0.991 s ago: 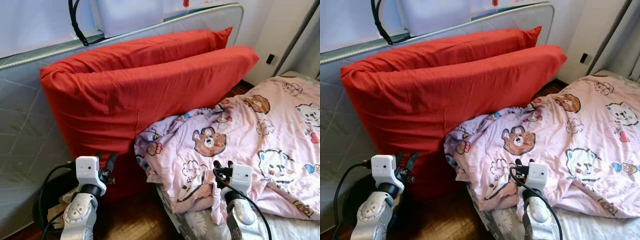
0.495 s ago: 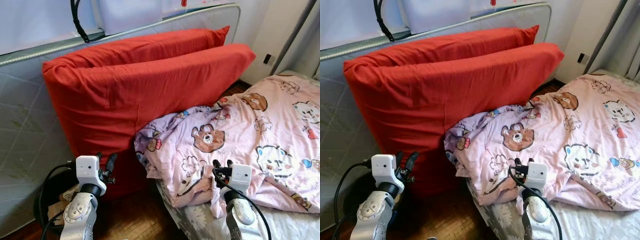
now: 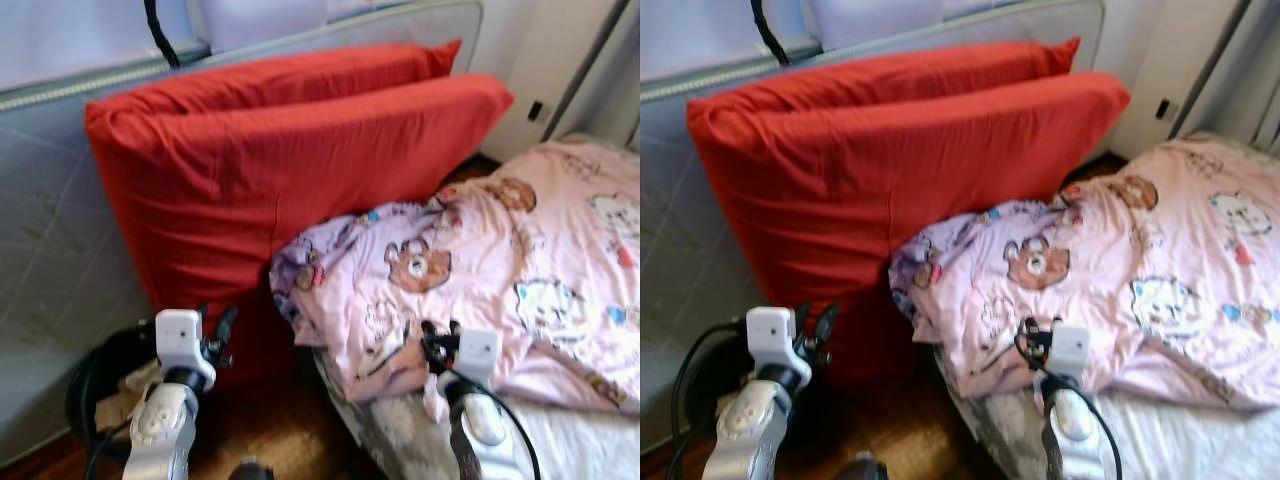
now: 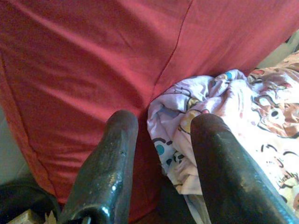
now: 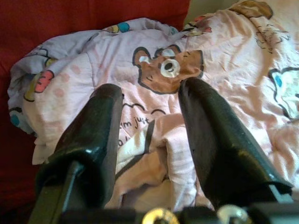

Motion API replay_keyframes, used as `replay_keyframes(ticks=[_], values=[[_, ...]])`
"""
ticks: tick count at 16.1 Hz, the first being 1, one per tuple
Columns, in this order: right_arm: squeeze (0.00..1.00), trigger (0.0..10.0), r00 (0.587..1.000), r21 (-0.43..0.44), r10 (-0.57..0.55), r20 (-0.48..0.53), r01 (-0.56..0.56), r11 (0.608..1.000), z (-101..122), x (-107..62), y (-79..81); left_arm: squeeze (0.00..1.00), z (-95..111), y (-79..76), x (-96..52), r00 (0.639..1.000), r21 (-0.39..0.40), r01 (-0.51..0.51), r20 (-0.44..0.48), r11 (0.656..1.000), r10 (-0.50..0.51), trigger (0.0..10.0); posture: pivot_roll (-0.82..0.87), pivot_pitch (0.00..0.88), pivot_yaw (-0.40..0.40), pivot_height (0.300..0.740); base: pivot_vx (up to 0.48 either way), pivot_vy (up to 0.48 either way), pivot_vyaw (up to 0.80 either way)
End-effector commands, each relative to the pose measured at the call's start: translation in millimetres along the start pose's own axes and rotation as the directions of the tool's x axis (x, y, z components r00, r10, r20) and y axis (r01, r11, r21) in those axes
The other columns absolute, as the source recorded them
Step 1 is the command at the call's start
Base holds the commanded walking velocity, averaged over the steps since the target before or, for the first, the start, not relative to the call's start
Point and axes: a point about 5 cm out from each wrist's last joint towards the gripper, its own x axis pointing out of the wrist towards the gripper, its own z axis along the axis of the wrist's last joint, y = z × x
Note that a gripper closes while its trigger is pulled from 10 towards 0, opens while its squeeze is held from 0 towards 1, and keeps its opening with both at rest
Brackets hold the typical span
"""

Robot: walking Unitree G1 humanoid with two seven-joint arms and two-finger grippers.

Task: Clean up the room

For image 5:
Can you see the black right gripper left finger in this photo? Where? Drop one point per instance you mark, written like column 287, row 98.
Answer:
column 91, row 140

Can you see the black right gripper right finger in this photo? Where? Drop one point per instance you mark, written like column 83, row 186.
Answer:
column 217, row 140

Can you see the pink cartoon quilt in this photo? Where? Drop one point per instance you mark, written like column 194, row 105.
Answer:
column 233, row 98

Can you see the large red cushion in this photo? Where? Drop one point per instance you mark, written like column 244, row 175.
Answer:
column 58, row 16

